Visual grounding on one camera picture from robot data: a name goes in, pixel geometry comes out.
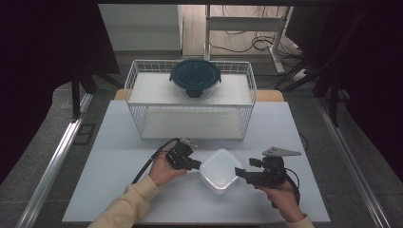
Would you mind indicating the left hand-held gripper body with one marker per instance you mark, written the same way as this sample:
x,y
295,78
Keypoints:
x,y
179,155

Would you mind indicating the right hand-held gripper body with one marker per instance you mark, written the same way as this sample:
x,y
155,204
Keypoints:
x,y
273,172

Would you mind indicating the white square container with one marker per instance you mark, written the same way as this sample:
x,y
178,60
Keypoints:
x,y
220,171

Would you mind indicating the round container with dark lid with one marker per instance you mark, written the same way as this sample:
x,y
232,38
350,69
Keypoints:
x,y
195,74

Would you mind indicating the person's left hand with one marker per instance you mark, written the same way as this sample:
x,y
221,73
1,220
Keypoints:
x,y
161,172

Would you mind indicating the person's right hand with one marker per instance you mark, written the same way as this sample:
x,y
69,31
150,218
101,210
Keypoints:
x,y
285,199

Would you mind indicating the wooden table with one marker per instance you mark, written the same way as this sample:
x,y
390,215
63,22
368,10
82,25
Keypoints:
x,y
270,95

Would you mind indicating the black stand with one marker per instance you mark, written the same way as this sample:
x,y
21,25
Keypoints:
x,y
76,95
332,104

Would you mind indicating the dark curtain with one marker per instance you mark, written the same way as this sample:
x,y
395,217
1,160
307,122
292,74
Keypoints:
x,y
374,79
38,63

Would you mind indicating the aluminium rail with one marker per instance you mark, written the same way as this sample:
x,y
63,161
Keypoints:
x,y
53,161
348,158

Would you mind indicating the white metal desk frame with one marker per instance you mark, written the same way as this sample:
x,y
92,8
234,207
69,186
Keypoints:
x,y
244,23

